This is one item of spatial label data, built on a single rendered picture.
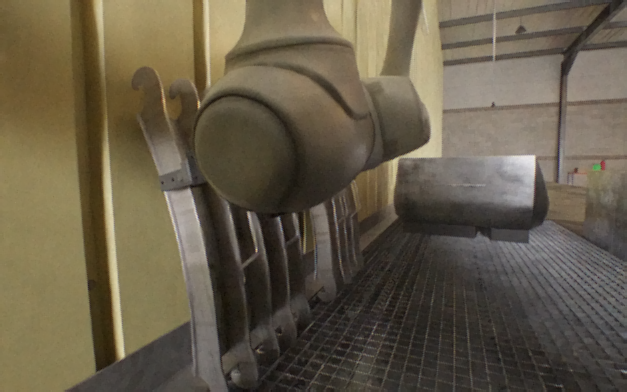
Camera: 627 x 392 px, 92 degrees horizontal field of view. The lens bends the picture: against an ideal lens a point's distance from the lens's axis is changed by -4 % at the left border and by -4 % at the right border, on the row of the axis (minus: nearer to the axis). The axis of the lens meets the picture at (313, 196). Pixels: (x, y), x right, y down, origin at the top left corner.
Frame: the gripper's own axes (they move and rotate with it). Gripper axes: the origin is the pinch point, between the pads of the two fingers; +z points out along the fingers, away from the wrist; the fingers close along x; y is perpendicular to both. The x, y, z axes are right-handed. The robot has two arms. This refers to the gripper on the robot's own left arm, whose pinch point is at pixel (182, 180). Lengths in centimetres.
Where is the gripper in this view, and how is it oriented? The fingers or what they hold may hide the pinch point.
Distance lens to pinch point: 56.0
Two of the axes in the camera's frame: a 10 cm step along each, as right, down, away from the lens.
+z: -8.9, 2.0, 4.1
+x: -4.1, 0.8, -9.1
